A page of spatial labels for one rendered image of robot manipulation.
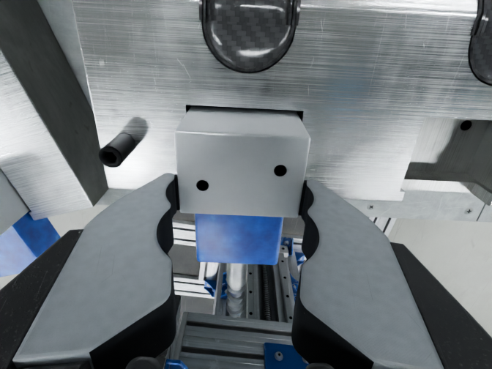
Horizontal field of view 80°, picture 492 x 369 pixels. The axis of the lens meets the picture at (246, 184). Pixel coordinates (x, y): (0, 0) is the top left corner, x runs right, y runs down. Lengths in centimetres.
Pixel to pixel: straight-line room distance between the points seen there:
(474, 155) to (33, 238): 29
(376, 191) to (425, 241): 136
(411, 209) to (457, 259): 138
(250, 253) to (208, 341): 39
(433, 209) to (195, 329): 39
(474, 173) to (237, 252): 14
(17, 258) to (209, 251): 15
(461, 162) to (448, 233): 134
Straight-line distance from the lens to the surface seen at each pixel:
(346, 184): 16
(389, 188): 17
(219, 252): 16
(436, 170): 21
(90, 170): 23
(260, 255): 16
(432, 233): 151
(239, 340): 54
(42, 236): 26
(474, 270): 177
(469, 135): 21
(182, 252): 111
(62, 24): 26
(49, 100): 22
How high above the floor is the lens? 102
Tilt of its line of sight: 62 degrees down
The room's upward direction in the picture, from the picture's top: 179 degrees counter-clockwise
